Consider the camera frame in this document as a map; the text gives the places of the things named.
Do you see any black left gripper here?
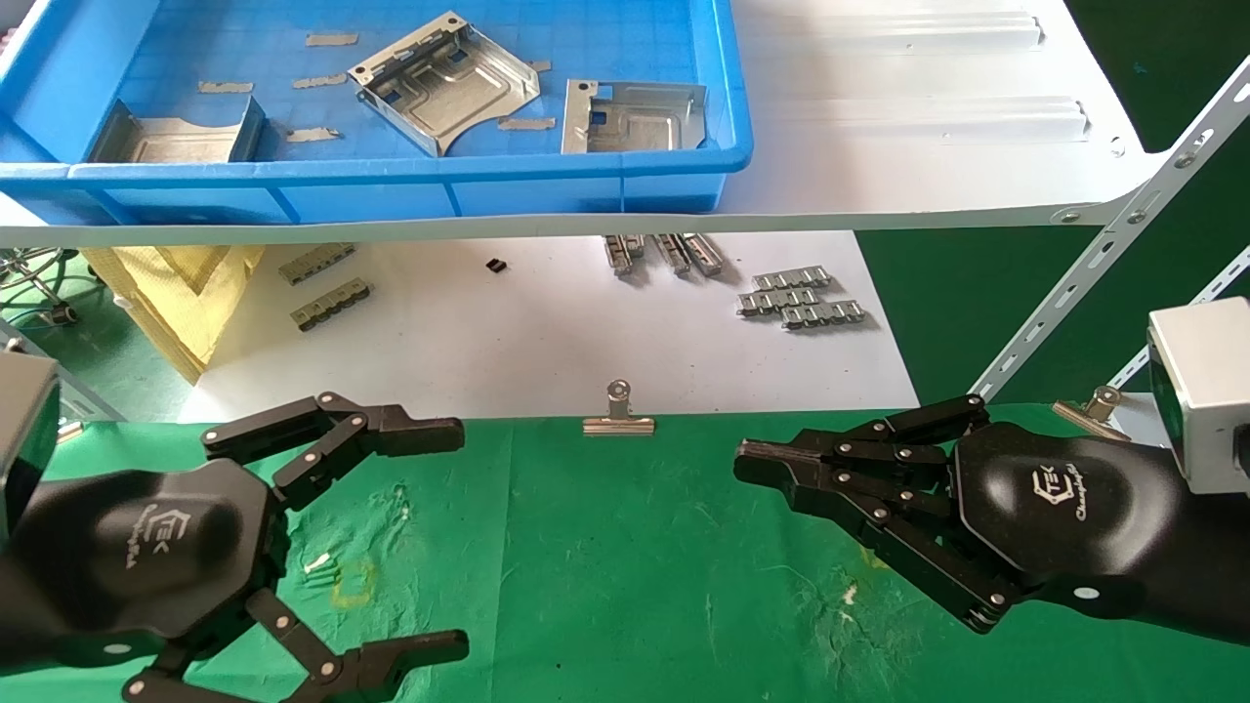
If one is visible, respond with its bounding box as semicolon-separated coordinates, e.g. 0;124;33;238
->
0;392;471;703

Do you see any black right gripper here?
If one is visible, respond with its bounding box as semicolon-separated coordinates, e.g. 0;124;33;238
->
734;393;1188;635

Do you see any stamped sheet metal bracket part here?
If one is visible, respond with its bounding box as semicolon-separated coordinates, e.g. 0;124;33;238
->
348;11;541;157
561;79;708;155
90;96;267;164

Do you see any silver toothed metal strip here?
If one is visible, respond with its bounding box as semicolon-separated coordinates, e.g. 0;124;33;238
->
736;287;821;317
752;266;833;291
780;300;867;331

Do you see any grey toothed metal strip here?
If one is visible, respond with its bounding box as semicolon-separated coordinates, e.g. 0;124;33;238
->
278;243;357;286
291;278;373;332

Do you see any green table cloth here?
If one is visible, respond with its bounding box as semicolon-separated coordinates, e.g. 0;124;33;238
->
0;402;1250;703

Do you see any yellow padded bag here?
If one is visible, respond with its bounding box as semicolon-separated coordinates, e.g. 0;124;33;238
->
80;244;267;385

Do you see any grey metal angle bar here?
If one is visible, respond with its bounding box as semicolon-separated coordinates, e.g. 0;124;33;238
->
0;320;125;423

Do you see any white metal shelf board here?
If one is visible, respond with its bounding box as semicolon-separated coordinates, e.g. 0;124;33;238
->
0;0;1173;248

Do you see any white perforated angle bar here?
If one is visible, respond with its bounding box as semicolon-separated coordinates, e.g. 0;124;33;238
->
967;56;1250;401
1108;244;1250;392

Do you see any blue plastic tray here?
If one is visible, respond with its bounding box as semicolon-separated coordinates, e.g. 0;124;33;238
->
0;0;755;227

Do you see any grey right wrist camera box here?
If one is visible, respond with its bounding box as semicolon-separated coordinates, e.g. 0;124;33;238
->
1146;297;1250;495

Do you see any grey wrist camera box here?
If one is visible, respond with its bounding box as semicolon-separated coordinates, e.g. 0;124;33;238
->
0;350;62;538
1146;297;1250;495

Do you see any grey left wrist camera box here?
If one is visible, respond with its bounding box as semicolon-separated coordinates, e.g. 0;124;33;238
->
0;350;62;538

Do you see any grey wire stand with caster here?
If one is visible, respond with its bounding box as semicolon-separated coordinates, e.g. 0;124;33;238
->
0;247;81;325

